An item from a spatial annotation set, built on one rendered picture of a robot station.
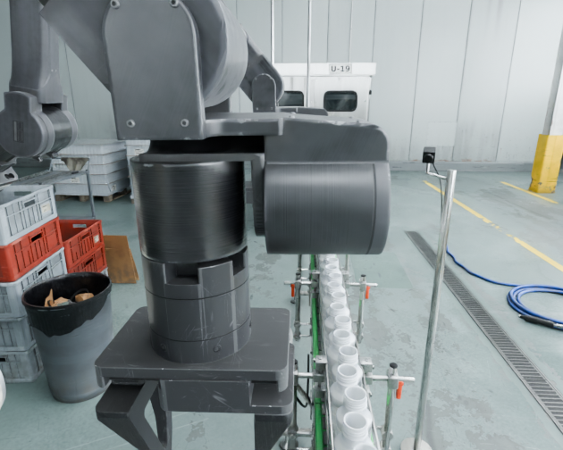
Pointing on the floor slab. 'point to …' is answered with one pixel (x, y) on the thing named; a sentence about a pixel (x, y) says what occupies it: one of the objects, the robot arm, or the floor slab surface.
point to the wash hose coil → (530, 309)
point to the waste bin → (71, 332)
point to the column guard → (547, 163)
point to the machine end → (329, 87)
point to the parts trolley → (56, 182)
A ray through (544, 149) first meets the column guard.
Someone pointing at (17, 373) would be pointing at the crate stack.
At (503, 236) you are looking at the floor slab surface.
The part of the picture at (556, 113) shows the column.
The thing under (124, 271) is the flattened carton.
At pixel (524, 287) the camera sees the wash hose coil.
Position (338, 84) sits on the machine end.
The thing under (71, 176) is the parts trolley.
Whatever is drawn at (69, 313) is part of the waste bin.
